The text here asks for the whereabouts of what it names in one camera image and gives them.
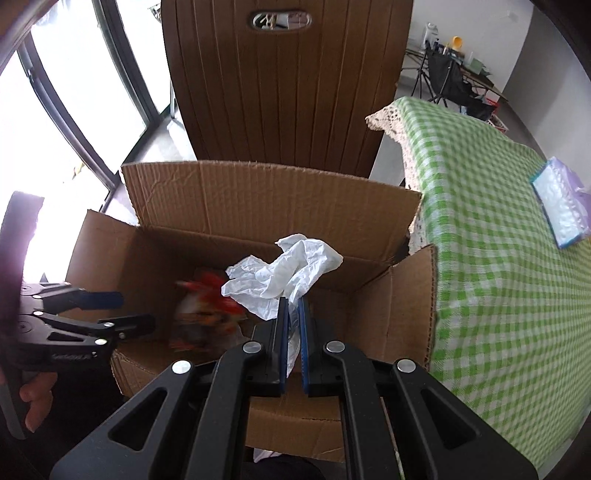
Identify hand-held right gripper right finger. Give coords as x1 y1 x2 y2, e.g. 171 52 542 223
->
298 295 539 480

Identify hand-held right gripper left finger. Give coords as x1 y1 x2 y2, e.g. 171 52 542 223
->
50 296 290 480

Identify green checkered tablecloth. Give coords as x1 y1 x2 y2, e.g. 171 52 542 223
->
365 96 591 468

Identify black folding chair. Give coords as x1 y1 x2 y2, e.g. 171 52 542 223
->
424 45 493 121

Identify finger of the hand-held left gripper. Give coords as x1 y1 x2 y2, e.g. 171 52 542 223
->
28 311 156 346
21 283 124 312

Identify black window frame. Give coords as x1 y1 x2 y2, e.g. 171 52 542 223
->
0 0 175 206

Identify black tripod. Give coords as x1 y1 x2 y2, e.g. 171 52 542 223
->
405 50 435 101

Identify brown cardboard box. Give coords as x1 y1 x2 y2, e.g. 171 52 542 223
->
65 159 439 462

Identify white tissue paper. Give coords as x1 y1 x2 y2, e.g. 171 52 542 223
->
221 234 345 379

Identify purple tissue pack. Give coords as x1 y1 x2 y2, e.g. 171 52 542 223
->
530 157 591 250

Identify red snack wrapper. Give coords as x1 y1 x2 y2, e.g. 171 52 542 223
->
168 270 249 354

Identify person's left hand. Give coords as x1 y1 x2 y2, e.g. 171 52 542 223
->
18 370 59 433

